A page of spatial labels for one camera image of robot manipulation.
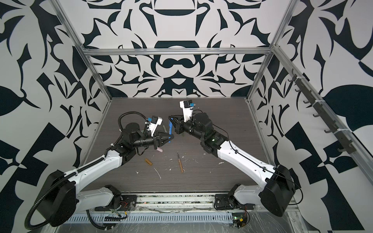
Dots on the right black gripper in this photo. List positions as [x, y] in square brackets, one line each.
[180, 128]

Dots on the white cable duct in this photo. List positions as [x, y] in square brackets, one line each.
[165, 218]

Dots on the wall hook rack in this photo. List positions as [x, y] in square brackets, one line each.
[334, 126]

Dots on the aluminium front rail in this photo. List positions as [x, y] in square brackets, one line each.
[174, 201]

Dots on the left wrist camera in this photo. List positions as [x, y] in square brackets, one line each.
[153, 123]

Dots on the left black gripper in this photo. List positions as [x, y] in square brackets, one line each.
[161, 132]

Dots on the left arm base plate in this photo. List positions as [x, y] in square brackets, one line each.
[120, 203]

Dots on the orange pen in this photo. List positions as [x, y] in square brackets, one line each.
[180, 163]

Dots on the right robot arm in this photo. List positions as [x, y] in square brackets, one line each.
[275, 186]

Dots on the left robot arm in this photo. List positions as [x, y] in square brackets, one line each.
[132, 126]

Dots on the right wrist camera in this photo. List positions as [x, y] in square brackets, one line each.
[187, 107]

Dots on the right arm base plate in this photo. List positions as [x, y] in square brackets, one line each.
[228, 202]

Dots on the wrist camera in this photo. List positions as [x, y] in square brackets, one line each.
[153, 123]
[187, 107]

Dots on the blue pen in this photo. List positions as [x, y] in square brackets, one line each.
[170, 127]

